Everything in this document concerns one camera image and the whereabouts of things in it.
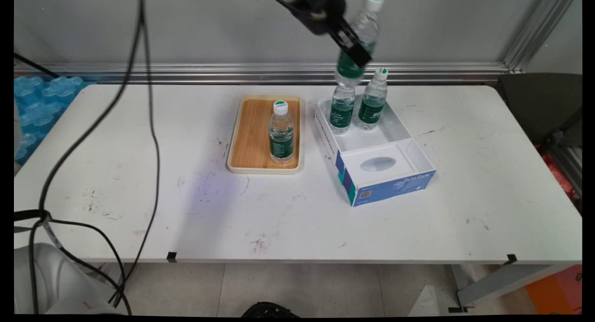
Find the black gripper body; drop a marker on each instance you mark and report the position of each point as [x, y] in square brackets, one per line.
[320, 10]

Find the white and blue cardboard box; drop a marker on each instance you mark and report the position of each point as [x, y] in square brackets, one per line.
[395, 187]

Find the black round floor object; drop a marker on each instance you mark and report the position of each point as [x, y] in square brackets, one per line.
[269, 311]

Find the black tape marker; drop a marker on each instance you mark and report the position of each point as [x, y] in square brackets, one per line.
[512, 259]
[171, 256]

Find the green label water bottle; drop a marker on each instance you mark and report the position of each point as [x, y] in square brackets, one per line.
[371, 110]
[367, 29]
[341, 115]
[281, 145]

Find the horizontal aluminium frame rail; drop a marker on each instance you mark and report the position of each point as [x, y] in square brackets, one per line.
[279, 72]

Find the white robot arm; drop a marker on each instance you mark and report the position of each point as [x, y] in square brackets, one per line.
[56, 280]

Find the grey table leg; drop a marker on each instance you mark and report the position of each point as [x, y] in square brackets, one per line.
[502, 282]

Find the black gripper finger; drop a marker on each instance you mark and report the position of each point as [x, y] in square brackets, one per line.
[352, 29]
[359, 55]

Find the blue shrink-wrapped bottle pack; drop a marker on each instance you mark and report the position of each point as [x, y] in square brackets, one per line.
[42, 108]

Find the wooden tray with cream rim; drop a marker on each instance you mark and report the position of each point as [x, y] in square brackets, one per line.
[251, 141]

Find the orange box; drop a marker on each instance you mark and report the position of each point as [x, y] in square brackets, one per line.
[555, 292]

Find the red plastic package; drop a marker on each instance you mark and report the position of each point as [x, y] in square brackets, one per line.
[560, 178]

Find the dark grey chair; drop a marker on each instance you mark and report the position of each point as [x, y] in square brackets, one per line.
[539, 103]

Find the slanted aluminium frame post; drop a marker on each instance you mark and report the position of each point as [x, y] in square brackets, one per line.
[539, 31]

